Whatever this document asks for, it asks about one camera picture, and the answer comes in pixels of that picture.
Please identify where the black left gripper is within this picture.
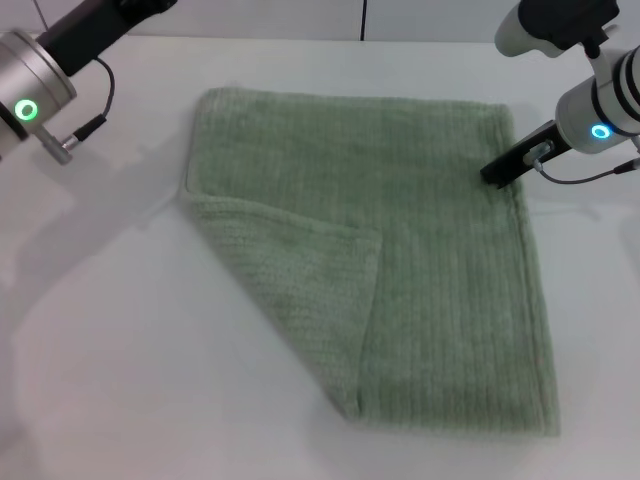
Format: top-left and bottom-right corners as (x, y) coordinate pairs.
(39, 0), (179, 78)

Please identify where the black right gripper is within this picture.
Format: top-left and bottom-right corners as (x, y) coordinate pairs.
(480, 119), (572, 193)

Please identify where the green ribbed towel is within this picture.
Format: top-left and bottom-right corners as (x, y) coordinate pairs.
(180, 87), (562, 440)

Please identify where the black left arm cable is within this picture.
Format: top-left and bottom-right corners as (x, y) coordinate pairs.
(62, 57), (117, 151)

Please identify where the dark right arm cable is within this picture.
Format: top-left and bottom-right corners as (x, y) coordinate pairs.
(522, 142), (640, 187)

